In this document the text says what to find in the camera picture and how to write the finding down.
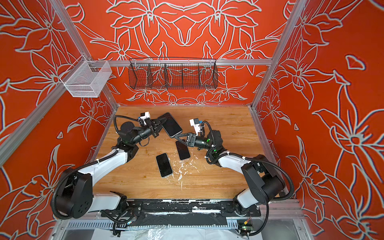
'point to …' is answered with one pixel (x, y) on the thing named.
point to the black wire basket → (173, 73)
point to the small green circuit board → (247, 228)
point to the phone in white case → (164, 165)
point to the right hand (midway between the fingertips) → (175, 139)
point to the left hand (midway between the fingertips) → (166, 119)
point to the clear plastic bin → (86, 79)
